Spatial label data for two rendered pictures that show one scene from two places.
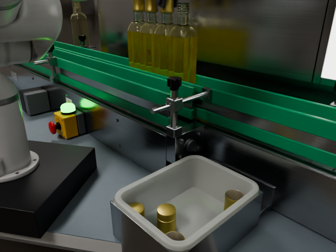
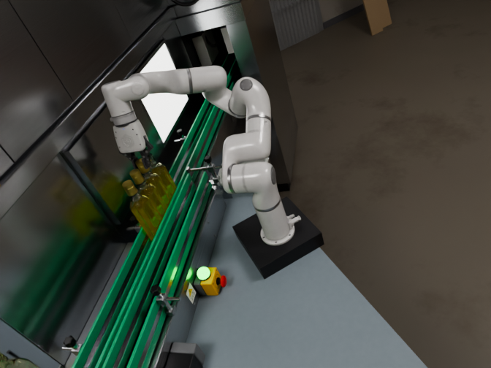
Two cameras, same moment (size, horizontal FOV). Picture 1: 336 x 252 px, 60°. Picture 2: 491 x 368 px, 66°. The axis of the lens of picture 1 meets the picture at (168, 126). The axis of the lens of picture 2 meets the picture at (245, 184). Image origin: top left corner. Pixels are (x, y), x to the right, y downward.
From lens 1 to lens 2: 168 cm
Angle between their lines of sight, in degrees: 92
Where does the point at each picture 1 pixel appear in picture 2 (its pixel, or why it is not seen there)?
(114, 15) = (44, 289)
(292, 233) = not seen: hidden behind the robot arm
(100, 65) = (156, 253)
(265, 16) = not seen: hidden behind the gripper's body
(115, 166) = (229, 231)
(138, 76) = (175, 209)
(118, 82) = (193, 207)
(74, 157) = (247, 223)
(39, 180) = not seen: hidden behind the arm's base
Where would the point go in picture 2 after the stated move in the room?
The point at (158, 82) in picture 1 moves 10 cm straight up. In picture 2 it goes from (181, 194) to (171, 175)
